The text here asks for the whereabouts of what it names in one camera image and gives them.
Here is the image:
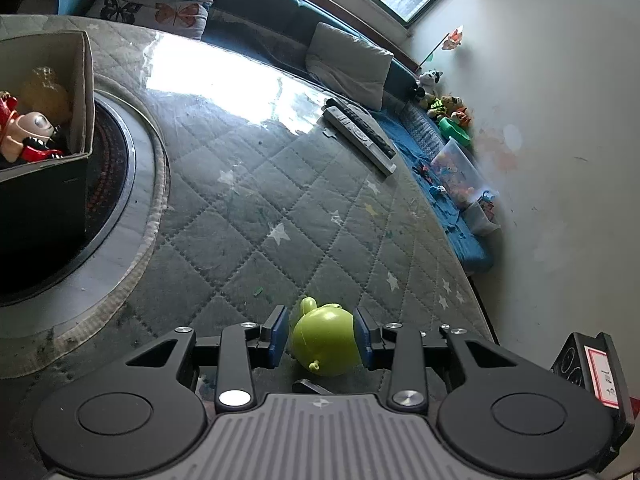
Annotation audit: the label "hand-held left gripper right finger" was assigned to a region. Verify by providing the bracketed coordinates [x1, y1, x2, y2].
[352, 305, 543, 413]

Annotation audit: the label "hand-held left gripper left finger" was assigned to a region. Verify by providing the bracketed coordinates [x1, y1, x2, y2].
[125, 305, 290, 413]

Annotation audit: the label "green round toy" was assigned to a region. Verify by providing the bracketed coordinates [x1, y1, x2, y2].
[291, 296, 362, 377]

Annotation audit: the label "black and red toy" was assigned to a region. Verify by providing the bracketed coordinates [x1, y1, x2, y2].
[20, 125, 68, 163]

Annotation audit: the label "cardboard box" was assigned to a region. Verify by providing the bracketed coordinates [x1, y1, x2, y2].
[0, 30, 96, 281]

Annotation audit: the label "red round toy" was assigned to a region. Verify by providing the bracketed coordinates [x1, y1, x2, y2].
[0, 91, 56, 163]

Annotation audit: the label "beige peanut toy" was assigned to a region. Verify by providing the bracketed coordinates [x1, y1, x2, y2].
[20, 66, 71, 126]

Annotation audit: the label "grey quilted desktop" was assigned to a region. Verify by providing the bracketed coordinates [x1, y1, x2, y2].
[0, 14, 501, 411]

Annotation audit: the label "blue blanket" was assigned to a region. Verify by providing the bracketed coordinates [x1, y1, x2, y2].
[375, 105, 497, 272]

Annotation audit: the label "scattered small toys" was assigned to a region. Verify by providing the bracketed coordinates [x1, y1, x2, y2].
[412, 160, 451, 199]

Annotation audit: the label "small clear plastic bin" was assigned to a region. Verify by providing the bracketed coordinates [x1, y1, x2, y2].
[465, 189, 501, 236]

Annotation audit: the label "large clear plastic bin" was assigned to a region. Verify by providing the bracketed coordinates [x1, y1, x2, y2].
[430, 137, 489, 209]

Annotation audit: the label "grey remote control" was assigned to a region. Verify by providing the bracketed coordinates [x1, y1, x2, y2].
[322, 106, 396, 176]

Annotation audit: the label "black remote control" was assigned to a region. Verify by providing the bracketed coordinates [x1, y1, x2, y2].
[325, 97, 397, 159]

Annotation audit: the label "round table heater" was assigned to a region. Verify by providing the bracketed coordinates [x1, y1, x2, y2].
[0, 72, 172, 311]

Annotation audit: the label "orange plush toy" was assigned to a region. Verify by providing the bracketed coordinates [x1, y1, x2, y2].
[447, 107, 474, 130]

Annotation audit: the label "black and white plush toy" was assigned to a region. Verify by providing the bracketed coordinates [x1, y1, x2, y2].
[412, 70, 444, 106]

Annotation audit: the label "grey pillow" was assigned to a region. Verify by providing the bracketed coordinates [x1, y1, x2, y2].
[305, 22, 395, 111]

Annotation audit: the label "colourful pinwheel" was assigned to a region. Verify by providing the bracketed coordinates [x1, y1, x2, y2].
[417, 25, 466, 71]

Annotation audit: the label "teal sofa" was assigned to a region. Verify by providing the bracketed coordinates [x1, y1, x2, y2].
[20, 0, 426, 111]

